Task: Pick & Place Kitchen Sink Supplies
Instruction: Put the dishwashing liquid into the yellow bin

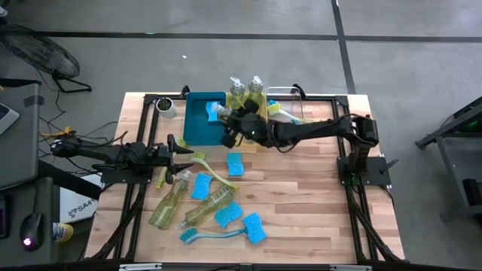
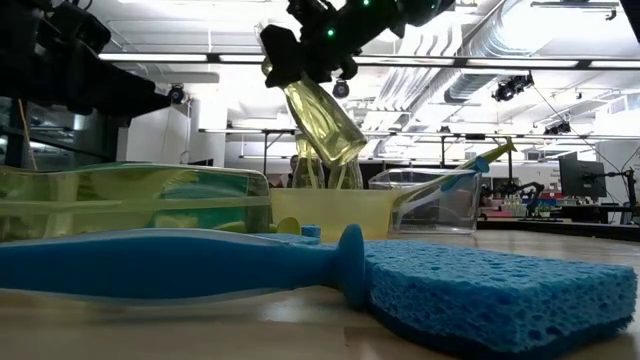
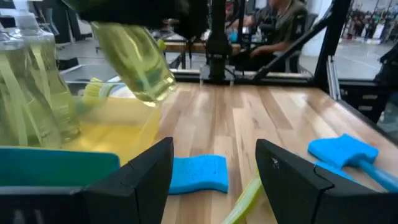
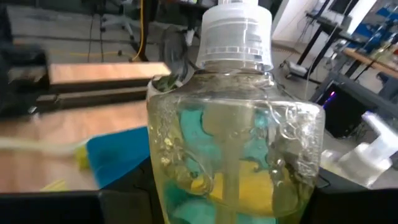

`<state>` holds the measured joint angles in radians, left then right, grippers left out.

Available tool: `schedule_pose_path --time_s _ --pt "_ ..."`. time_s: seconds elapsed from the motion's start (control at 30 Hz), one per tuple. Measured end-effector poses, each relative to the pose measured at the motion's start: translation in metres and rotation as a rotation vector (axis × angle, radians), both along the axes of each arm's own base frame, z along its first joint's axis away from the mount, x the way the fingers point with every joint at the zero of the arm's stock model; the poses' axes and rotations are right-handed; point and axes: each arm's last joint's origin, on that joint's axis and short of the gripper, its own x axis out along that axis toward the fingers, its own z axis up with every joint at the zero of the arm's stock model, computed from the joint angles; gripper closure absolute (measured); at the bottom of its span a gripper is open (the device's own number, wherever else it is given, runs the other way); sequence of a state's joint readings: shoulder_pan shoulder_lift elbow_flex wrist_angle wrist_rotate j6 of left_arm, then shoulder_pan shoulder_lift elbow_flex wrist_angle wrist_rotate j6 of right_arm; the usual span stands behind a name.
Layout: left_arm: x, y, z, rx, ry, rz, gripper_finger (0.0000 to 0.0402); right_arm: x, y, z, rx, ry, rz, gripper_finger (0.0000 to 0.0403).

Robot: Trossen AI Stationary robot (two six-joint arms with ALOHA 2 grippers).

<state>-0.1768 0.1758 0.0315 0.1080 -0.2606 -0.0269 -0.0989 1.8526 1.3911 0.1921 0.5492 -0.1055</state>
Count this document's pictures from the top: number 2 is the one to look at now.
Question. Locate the black ceiling spotlight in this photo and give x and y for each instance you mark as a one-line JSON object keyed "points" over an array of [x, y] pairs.
{"points": [[175, 94], [341, 90], [510, 89]]}

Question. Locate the blue cellulose sponge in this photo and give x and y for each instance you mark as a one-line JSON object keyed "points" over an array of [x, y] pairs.
{"points": [[500, 295], [311, 230]]}

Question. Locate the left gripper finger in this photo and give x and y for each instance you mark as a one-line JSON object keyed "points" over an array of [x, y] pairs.
{"points": [[112, 80], [140, 102]]}

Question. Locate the clear plastic bin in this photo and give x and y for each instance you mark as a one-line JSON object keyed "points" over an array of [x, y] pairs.
{"points": [[430, 220]]}

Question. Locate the silver ventilation duct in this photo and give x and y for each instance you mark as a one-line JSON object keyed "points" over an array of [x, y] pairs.
{"points": [[470, 85]]}

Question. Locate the long ceiling light bar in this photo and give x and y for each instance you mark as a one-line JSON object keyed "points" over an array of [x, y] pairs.
{"points": [[160, 57]]}

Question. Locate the black computer monitor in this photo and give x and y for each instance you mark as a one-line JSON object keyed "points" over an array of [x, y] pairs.
{"points": [[582, 177]]}

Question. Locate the yellow plastic bin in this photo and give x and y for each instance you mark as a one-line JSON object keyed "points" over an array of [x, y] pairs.
{"points": [[340, 210]]}

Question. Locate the dark cabinet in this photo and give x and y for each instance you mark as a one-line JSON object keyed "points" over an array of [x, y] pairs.
{"points": [[50, 140]]}

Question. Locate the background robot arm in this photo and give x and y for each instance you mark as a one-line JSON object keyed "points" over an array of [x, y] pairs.
{"points": [[515, 189]]}

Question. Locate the black background table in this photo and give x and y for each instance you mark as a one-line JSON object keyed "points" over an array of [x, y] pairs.
{"points": [[575, 227]]}

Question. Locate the blue dish brush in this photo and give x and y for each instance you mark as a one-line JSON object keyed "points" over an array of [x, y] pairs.
{"points": [[175, 265], [480, 165]]}

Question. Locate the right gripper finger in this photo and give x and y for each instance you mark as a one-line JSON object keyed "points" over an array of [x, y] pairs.
{"points": [[282, 55], [335, 67]]}

